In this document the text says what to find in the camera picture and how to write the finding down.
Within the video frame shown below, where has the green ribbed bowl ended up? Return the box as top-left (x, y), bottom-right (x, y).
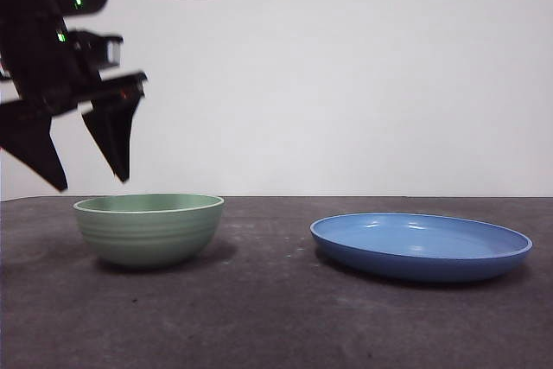
top-left (73, 194), bottom-right (226, 270)

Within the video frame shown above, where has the blue round plate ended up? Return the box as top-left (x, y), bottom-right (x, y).
top-left (309, 212), bottom-right (533, 283)

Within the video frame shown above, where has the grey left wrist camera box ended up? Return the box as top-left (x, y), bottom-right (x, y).
top-left (64, 29), bottom-right (124, 71)

